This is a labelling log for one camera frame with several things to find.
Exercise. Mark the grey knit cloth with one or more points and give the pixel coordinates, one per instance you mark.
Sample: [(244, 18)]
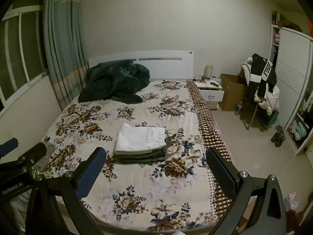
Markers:
[(47, 155)]

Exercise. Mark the folded dark pants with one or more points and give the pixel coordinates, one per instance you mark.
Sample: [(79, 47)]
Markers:
[(146, 160)]

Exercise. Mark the white wooden bed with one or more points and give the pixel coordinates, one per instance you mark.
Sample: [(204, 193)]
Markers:
[(146, 63)]

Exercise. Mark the beige table lamp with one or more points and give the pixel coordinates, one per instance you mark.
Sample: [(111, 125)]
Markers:
[(209, 71)]

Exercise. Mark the white nightstand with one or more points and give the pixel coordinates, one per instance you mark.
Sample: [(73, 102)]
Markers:
[(211, 95)]

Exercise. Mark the white-framed window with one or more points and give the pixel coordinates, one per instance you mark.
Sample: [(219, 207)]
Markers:
[(17, 58)]

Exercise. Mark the folded blue jeans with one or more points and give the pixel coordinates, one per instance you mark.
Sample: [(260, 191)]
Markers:
[(146, 153)]

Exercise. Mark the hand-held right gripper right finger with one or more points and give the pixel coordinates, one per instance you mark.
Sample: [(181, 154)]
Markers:
[(220, 173)]

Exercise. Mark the white pants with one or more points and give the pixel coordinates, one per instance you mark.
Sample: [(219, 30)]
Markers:
[(139, 137)]

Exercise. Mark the dark chair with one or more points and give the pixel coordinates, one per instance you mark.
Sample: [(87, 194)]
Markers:
[(249, 117)]

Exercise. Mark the pink printed box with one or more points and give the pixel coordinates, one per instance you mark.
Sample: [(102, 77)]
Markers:
[(291, 202)]

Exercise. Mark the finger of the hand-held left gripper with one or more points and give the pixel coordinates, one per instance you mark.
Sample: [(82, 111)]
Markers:
[(8, 145), (34, 153)]

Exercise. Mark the brown checkered blanket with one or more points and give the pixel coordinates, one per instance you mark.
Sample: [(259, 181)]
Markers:
[(207, 132)]

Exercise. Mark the large cardboard box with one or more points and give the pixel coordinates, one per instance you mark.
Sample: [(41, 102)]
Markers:
[(229, 93)]

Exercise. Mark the grey-green curtain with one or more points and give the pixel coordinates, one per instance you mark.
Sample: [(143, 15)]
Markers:
[(61, 41)]

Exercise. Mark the white wardrobe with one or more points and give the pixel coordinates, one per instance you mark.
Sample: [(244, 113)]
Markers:
[(291, 73)]

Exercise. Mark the floral blanket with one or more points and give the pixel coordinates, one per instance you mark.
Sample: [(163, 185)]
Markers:
[(137, 188)]

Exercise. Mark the dark green duvet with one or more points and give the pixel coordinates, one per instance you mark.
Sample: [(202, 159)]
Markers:
[(112, 83)]

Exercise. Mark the black and white jacket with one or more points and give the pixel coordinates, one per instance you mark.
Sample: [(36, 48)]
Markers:
[(260, 72)]

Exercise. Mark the pair of grey-green slippers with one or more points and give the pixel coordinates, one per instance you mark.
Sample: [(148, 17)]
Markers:
[(278, 135)]

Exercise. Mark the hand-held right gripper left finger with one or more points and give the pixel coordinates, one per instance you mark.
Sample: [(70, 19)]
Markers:
[(90, 175)]

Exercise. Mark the plastic water bottle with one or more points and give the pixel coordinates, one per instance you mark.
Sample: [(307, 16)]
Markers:
[(239, 108)]

